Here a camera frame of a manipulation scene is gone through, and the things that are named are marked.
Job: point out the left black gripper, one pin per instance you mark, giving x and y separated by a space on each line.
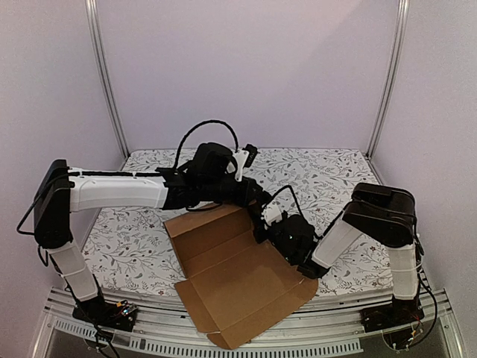
243 196

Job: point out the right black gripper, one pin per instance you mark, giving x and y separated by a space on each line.
263 227

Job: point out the brown cardboard box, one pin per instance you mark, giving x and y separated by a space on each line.
234 287

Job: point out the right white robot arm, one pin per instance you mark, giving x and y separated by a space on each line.
385 214

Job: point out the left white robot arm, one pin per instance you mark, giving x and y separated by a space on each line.
65 191

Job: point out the floral patterned table mat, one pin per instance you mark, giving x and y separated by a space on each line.
128 248

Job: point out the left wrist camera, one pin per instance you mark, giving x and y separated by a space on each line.
210 161

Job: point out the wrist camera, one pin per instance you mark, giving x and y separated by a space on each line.
210 161
294 238

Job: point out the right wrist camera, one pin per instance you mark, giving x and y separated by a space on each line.
294 238

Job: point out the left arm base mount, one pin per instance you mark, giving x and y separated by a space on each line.
120 316

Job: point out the front aluminium rail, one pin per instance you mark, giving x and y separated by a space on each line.
323 327

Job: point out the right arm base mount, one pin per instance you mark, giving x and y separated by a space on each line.
396 313

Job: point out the left aluminium frame post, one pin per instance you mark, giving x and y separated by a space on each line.
104 76

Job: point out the aluminium frame post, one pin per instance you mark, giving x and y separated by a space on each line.
390 80
104 76

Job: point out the right aluminium frame post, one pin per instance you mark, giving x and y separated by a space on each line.
390 80

